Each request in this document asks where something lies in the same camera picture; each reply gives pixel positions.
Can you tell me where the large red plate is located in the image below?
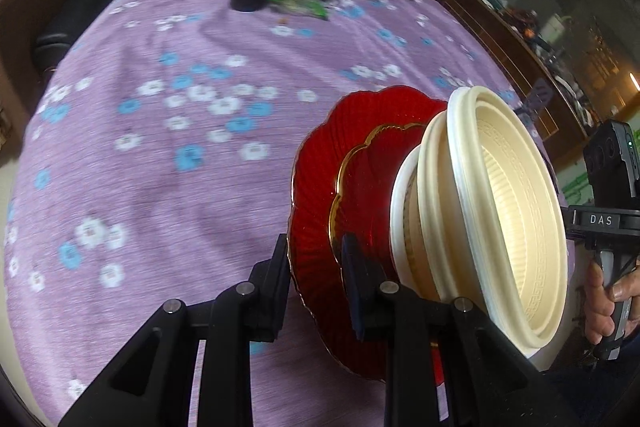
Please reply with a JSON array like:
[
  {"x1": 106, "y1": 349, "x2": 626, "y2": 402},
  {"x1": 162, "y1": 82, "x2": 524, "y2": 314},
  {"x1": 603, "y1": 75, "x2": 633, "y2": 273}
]
[{"x1": 287, "y1": 86, "x2": 451, "y2": 383}]

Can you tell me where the small red plate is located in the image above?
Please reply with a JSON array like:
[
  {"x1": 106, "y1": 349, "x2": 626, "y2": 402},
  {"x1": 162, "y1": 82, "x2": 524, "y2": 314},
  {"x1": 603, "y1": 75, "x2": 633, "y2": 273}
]
[{"x1": 327, "y1": 123, "x2": 433, "y2": 293}]

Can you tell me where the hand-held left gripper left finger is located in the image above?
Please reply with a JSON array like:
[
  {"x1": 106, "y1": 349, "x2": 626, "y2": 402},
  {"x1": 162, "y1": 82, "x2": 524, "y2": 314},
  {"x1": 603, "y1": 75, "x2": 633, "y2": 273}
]
[{"x1": 57, "y1": 234, "x2": 291, "y2": 427}]

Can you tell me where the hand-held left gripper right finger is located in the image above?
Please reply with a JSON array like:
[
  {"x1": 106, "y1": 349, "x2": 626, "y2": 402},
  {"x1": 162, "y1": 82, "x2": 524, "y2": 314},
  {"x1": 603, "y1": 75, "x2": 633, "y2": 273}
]
[{"x1": 340, "y1": 234, "x2": 556, "y2": 427}]

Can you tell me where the wooden sideboard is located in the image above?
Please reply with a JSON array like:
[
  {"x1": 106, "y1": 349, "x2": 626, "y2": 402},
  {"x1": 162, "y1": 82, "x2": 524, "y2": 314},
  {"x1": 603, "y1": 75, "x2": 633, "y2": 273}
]
[{"x1": 432, "y1": 0, "x2": 640, "y2": 172}]

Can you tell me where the beige plastic bowl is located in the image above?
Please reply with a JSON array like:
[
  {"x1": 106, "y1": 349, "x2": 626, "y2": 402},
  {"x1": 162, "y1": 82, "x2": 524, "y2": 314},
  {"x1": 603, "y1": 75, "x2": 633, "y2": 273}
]
[
  {"x1": 472, "y1": 92, "x2": 566, "y2": 343},
  {"x1": 416, "y1": 109, "x2": 501, "y2": 323}
]

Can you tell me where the person's right hand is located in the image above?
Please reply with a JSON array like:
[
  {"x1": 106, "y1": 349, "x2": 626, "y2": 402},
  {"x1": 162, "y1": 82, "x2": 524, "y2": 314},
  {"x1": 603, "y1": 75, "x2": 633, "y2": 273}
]
[{"x1": 582, "y1": 259, "x2": 640, "y2": 345}]

